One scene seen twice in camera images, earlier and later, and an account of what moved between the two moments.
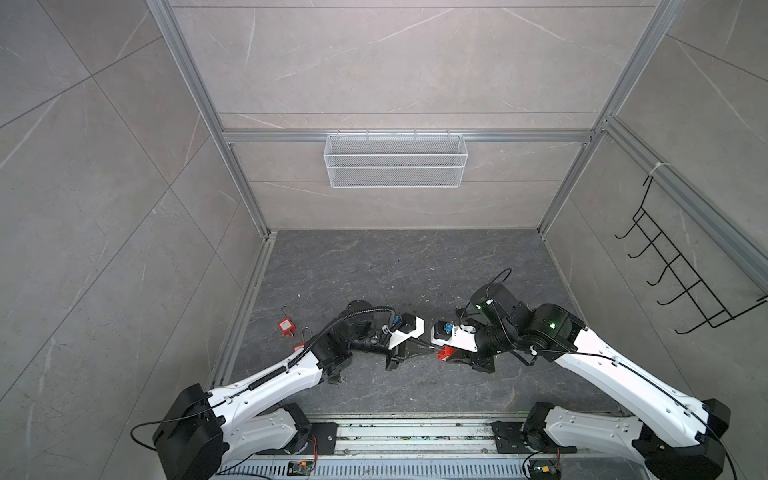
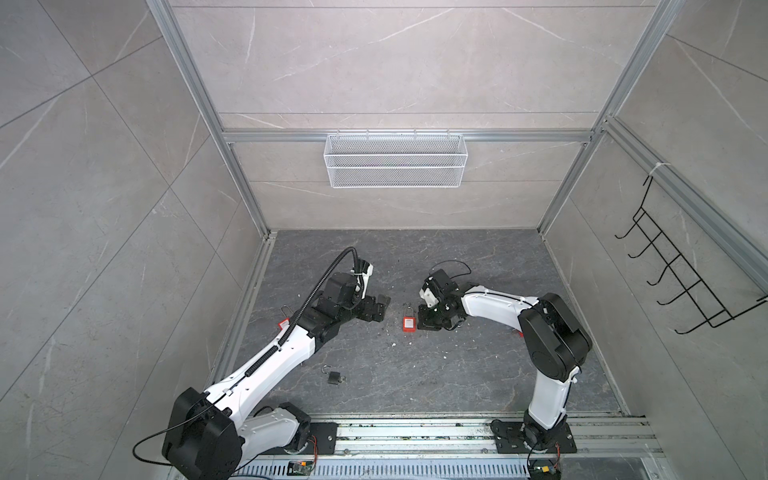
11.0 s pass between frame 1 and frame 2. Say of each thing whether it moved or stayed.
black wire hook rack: stayed
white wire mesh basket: stayed
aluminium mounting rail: stayed
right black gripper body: moved
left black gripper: moved
